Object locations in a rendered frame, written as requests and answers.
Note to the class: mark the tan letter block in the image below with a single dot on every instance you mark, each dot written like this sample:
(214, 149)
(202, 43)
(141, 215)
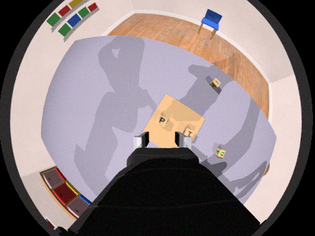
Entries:
(215, 83)
(161, 120)
(220, 152)
(188, 132)

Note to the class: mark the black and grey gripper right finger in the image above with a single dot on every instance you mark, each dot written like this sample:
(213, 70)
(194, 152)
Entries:
(182, 140)

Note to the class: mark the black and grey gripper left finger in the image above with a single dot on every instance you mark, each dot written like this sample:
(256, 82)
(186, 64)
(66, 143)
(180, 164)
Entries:
(141, 141)

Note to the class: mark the tan square mat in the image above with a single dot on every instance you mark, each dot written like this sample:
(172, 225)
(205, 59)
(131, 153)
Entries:
(179, 116)

